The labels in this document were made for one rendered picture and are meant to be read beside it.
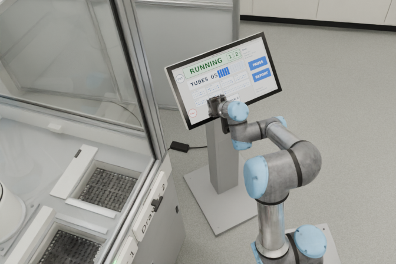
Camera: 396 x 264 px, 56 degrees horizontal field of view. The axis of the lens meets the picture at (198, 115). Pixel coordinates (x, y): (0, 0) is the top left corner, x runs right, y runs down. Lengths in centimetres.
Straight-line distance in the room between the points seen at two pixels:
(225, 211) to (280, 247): 121
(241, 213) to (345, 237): 65
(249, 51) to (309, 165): 87
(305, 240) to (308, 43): 264
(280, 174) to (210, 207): 152
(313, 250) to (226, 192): 128
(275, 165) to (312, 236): 44
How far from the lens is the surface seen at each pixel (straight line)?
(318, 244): 144
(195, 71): 174
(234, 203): 258
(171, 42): 267
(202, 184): 265
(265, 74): 188
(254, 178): 108
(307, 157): 112
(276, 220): 124
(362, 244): 263
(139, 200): 154
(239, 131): 145
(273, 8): 388
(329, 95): 333
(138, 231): 158
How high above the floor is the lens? 231
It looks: 48 degrees down
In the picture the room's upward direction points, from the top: 6 degrees counter-clockwise
